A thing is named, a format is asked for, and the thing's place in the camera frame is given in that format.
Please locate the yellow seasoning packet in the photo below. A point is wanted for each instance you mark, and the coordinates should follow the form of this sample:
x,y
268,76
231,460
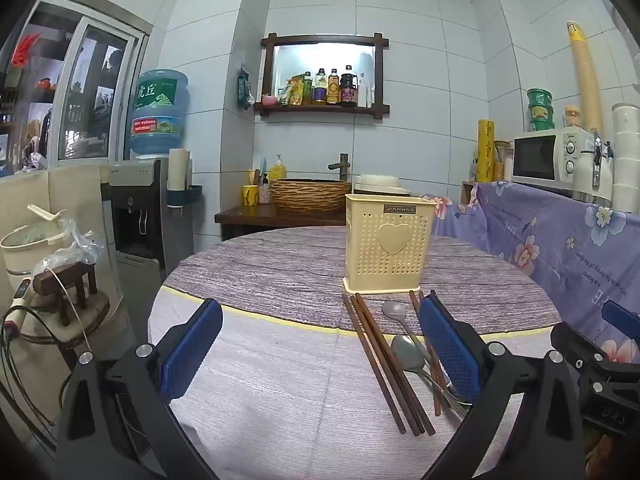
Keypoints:
x,y
295,92

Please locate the white microwave oven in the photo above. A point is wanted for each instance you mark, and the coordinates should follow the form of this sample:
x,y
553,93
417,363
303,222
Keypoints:
x,y
535,157

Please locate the wicker wash basin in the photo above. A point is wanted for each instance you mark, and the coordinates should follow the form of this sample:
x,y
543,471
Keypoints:
x,y
310,196

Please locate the sliding glass window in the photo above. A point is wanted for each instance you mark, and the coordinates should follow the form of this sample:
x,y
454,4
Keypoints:
x,y
90,95

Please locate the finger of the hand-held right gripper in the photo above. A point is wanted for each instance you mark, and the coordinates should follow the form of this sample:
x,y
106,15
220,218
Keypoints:
x,y
580,345
622,316

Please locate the bronze faucet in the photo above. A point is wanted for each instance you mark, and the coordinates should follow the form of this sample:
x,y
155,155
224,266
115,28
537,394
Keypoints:
x,y
344,165

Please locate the grey water dispenser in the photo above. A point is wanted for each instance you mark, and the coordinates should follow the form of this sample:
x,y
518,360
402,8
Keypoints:
x,y
140,220

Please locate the pink small container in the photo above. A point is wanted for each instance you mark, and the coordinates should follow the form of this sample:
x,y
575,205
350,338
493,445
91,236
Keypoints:
x,y
269,100

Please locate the dark wooden cabinet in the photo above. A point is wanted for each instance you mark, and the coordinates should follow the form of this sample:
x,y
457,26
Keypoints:
x,y
270,220

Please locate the white plastic bottle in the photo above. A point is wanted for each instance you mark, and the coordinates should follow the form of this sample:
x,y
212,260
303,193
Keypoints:
x,y
365,91

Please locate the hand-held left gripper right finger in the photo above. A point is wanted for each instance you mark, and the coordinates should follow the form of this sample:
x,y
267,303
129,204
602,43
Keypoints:
x,y
450,347

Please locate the brown wooden chopstick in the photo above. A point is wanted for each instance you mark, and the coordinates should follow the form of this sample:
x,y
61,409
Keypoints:
x,y
372,320
364,320
416,310
355,320

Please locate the green seasoning bottle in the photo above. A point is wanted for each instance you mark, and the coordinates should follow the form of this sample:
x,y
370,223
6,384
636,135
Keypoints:
x,y
307,89

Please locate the yellow soap bottle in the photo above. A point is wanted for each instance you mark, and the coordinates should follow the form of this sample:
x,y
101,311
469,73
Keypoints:
x,y
278,170

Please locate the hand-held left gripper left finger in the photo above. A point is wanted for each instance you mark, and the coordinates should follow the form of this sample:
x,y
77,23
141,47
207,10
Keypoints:
x,y
192,345

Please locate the yellow wrap roll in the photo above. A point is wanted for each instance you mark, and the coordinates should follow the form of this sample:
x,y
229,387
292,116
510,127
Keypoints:
x,y
485,152

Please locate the white bucket with plastic bag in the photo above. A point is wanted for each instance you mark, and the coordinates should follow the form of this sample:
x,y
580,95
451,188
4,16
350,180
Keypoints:
x,y
25,245

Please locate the white paper cup tube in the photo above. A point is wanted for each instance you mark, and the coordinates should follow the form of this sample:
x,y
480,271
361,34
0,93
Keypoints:
x,y
177,170

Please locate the green hanging packet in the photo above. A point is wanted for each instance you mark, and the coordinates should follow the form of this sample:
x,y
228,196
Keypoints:
x,y
244,87

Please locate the cream plastic utensil holder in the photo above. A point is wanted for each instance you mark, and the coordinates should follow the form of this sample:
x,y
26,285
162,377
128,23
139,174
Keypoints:
x,y
390,240

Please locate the yellow label sauce bottle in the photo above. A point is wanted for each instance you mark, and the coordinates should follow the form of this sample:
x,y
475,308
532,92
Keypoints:
x,y
333,87

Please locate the tall stack of paper cups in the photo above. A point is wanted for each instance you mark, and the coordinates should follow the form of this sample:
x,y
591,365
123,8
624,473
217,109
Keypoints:
x,y
585,75

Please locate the blue water jug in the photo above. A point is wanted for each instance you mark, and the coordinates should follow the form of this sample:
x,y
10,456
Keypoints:
x,y
159,110

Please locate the purple label oil bottle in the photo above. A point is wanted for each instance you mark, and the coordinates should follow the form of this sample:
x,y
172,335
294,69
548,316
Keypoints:
x,y
320,87

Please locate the white thermos flask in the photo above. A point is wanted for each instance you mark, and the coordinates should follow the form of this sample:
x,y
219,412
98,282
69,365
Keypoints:
x,y
585,175

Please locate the grey striped tablecloth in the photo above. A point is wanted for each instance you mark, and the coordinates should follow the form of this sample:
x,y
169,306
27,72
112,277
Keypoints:
x,y
280,270

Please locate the metal spoon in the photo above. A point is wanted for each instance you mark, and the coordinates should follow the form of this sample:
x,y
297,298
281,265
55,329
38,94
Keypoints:
x,y
407,354
395,311

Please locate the small wooden stool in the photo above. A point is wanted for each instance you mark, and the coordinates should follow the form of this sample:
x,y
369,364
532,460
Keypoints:
x,y
65,285

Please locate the purple floral cloth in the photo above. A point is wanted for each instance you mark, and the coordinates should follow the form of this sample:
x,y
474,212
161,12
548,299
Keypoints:
x,y
550,240

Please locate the dark soy sauce bottle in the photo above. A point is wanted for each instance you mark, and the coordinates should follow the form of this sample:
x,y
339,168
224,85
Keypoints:
x,y
348,87

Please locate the stack of white cups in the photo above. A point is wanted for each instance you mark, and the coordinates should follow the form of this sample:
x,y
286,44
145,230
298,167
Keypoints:
x,y
626,160

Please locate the yellow cup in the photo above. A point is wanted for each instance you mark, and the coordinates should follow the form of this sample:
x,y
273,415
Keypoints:
x,y
250,196

